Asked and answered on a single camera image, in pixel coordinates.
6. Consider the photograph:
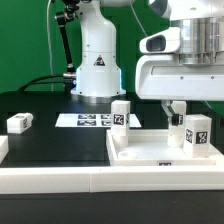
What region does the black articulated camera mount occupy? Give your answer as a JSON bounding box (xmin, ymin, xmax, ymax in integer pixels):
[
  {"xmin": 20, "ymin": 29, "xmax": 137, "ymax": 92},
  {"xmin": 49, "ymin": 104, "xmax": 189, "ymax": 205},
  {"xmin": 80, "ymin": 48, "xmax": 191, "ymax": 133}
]
[{"xmin": 55, "ymin": 0, "xmax": 80, "ymax": 92}]

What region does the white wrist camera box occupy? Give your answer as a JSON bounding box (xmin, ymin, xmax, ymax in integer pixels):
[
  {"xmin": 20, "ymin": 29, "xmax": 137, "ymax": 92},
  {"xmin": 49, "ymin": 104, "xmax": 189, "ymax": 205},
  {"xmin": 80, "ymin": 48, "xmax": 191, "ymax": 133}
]
[{"xmin": 139, "ymin": 27, "xmax": 181, "ymax": 54}]

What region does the white square table top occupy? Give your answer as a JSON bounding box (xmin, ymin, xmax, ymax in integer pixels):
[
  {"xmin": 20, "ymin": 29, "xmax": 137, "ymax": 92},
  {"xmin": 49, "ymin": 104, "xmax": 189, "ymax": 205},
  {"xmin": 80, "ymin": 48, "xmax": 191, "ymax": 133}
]
[{"xmin": 106, "ymin": 129, "xmax": 224, "ymax": 166}]

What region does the white sheet with tags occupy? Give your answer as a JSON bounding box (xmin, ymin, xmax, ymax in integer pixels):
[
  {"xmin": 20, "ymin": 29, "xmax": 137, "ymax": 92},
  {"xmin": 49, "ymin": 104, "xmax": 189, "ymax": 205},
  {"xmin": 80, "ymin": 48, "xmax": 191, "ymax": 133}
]
[{"xmin": 55, "ymin": 113, "xmax": 141, "ymax": 128}]

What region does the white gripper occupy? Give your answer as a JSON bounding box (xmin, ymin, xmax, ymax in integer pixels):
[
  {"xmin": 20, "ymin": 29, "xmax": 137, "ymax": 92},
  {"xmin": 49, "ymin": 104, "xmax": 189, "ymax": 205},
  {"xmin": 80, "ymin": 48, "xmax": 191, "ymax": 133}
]
[{"xmin": 135, "ymin": 54, "xmax": 224, "ymax": 126}]

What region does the white U-shaped fence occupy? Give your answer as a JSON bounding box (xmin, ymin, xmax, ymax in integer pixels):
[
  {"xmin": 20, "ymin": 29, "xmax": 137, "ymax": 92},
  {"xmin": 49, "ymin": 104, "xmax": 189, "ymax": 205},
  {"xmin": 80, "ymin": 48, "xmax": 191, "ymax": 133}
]
[{"xmin": 0, "ymin": 134, "xmax": 224, "ymax": 195}]

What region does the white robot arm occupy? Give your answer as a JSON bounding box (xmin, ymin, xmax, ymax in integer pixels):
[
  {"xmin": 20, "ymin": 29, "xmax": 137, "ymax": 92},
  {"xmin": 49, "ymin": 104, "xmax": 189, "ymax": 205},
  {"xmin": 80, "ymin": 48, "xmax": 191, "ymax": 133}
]
[{"xmin": 72, "ymin": 0, "xmax": 224, "ymax": 106}]

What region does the black cable bundle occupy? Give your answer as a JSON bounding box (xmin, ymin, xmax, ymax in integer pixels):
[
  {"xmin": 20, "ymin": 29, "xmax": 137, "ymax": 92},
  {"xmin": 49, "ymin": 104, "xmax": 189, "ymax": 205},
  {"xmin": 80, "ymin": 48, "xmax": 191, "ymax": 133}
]
[{"xmin": 18, "ymin": 74, "xmax": 68, "ymax": 92}]

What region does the thin white cable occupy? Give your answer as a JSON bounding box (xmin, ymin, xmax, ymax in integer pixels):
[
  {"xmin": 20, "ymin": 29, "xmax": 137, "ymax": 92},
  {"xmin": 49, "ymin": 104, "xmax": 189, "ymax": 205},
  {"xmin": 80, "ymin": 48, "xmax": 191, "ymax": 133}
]
[{"xmin": 46, "ymin": 0, "xmax": 55, "ymax": 92}]

